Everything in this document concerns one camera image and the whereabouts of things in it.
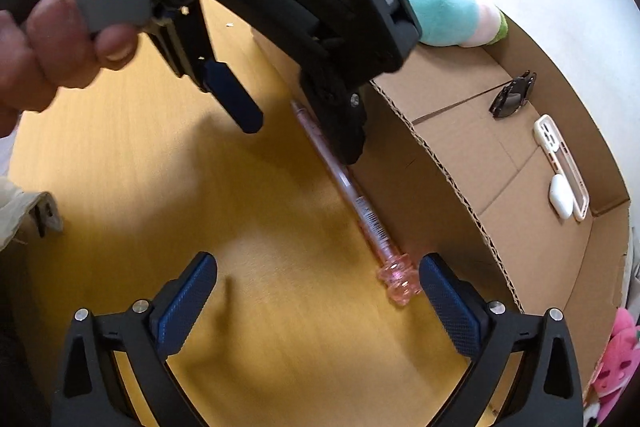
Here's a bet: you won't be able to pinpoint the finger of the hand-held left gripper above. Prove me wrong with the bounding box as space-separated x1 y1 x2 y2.
299 69 370 166
149 0 265 134

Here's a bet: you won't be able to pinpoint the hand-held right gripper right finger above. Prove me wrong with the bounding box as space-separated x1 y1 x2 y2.
417 253 586 427

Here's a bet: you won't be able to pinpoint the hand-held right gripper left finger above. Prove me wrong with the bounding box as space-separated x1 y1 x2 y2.
50 251 218 427

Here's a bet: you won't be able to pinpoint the pink transparent pen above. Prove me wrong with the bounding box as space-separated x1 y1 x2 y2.
291 102 419 307

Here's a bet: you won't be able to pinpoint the cardboard box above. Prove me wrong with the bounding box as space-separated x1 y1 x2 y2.
252 0 632 390

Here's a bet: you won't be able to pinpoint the white earbuds case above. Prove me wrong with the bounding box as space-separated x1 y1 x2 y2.
548 174 576 221

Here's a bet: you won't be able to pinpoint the black sunglasses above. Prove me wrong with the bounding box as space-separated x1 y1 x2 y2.
489 70 539 119

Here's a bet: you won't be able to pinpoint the white phone case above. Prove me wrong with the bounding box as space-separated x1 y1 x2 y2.
532 114 591 222

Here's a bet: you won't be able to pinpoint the person's left hand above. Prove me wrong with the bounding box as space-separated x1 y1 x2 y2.
0 0 139 138

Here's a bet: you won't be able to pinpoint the pink and teal pig plush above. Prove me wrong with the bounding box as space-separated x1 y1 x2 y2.
390 0 510 49

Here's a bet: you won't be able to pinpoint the pink plush toy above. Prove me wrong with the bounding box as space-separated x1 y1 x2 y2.
590 307 640 408

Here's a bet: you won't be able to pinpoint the white panda plush toy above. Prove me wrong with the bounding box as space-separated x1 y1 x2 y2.
582 402 608 427

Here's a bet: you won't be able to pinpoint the beige clothing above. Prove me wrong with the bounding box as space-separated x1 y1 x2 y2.
0 177 64 253

